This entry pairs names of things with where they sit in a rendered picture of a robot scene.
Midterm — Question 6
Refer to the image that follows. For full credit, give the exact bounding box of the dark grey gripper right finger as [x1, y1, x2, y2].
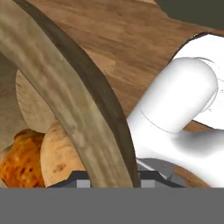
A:
[136, 170, 186, 189]

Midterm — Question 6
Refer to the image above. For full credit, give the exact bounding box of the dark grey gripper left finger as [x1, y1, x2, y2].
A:
[47, 170, 92, 189]

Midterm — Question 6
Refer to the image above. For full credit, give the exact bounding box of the brown wooden bowl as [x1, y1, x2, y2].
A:
[0, 0, 141, 189]

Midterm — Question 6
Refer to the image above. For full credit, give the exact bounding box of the tan potato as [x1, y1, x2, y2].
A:
[39, 116, 89, 188]

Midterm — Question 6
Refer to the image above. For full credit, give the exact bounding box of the orange chicken drumstick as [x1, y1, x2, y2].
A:
[0, 69, 57, 189]

